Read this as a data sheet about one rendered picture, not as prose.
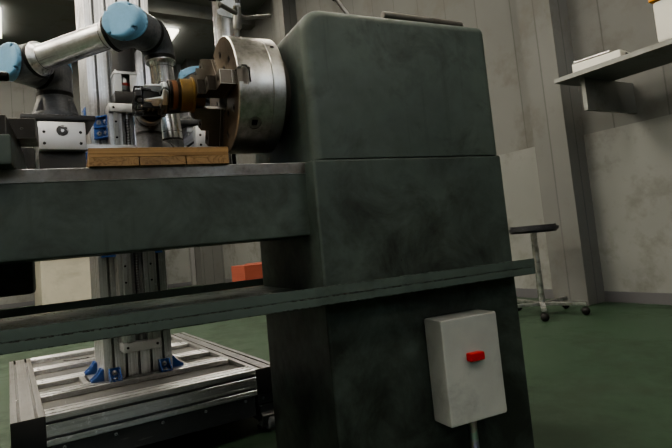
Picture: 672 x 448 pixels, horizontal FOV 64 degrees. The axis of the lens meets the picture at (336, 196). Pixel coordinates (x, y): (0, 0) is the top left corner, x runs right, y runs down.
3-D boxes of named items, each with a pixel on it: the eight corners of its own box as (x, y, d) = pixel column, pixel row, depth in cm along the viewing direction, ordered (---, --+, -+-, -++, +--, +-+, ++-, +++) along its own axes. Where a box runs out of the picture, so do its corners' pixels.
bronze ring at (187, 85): (198, 83, 149) (164, 81, 145) (206, 73, 141) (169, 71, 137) (201, 116, 149) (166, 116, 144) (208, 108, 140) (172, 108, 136)
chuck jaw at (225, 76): (235, 83, 146) (248, 65, 135) (237, 101, 145) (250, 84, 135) (194, 81, 141) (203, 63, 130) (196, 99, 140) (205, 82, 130)
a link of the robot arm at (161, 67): (150, 33, 186) (168, 172, 181) (130, 22, 176) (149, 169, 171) (180, 24, 183) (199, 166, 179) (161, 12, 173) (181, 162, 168)
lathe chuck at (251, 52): (240, 153, 166) (237, 48, 164) (275, 153, 138) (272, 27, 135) (211, 153, 162) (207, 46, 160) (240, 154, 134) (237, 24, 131)
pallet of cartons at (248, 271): (299, 289, 798) (297, 260, 802) (247, 296, 755) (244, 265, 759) (267, 287, 898) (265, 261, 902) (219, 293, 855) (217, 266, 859)
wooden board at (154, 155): (198, 183, 159) (197, 170, 160) (229, 163, 127) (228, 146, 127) (86, 188, 146) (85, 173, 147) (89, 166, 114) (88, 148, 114)
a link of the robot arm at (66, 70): (81, 95, 193) (79, 58, 195) (52, 86, 180) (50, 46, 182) (53, 100, 196) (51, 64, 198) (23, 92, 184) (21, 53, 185)
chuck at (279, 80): (251, 153, 168) (248, 49, 165) (288, 153, 140) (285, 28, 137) (240, 153, 166) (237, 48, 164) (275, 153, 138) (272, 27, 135)
